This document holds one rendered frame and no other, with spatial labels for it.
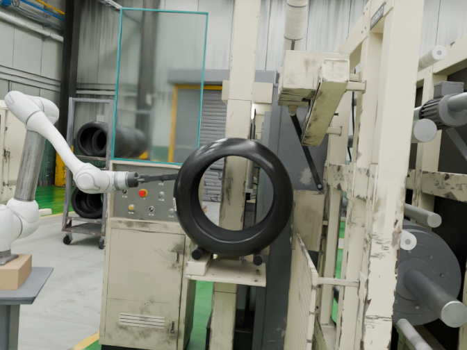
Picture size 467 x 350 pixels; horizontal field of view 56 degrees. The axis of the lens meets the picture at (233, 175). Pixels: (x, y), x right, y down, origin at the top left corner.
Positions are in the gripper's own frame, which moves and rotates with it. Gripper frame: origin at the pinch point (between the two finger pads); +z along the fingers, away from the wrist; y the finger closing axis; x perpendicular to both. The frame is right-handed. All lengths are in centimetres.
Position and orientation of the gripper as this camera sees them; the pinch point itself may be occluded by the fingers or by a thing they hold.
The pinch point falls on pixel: (170, 177)
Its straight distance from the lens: 210.3
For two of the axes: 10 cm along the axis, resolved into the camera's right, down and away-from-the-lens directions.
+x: 0.7, 10.0, 0.4
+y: 0.7, -0.5, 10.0
